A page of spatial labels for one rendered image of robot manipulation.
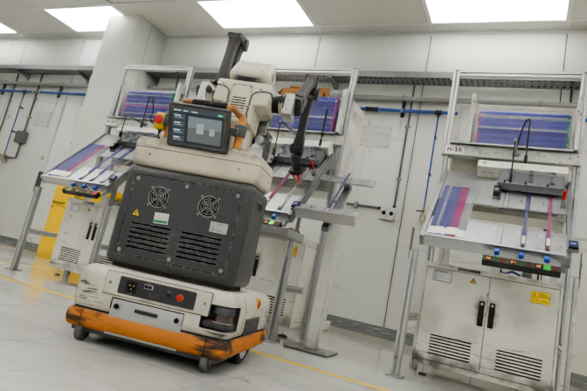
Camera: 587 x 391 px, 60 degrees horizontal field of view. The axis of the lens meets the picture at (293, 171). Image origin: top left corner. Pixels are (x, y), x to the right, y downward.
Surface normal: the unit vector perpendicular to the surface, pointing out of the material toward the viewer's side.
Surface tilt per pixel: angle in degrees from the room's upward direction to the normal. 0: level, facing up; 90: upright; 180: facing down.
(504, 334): 90
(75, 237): 90
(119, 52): 90
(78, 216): 90
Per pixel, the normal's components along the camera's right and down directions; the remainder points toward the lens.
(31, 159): -0.40, -0.26
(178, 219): -0.16, -0.23
